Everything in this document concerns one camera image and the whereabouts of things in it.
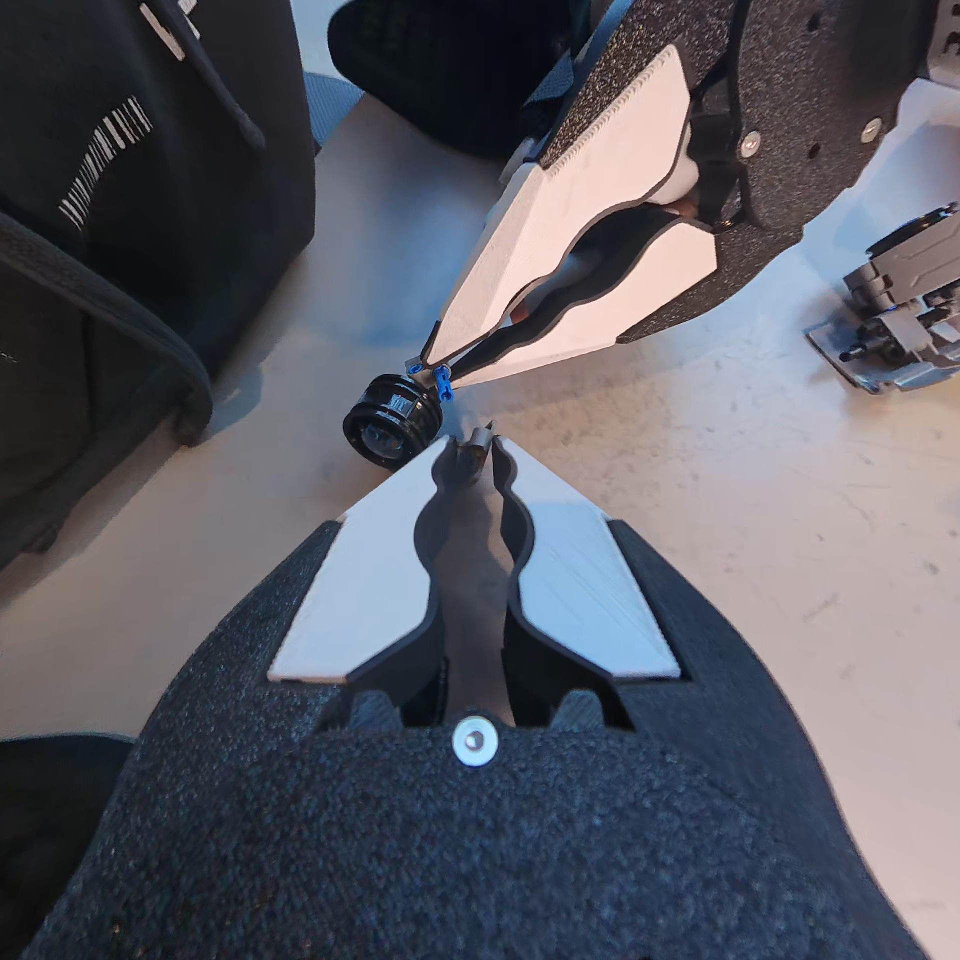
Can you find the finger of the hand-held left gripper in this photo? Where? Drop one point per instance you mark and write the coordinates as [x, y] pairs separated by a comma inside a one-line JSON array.
[[600, 187], [645, 285]]

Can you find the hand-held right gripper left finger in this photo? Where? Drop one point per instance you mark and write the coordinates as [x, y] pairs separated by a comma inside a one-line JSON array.
[[360, 600]]

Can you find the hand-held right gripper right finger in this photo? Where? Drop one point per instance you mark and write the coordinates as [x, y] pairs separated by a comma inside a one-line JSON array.
[[592, 600]]

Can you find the black round toy lens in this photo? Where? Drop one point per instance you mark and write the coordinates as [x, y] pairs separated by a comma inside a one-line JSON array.
[[390, 424]]

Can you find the grey curved brick panel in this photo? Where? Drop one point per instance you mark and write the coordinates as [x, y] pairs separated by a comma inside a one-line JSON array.
[[476, 446]]

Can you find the grey brick head assembly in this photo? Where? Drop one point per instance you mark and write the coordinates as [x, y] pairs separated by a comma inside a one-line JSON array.
[[900, 315]]

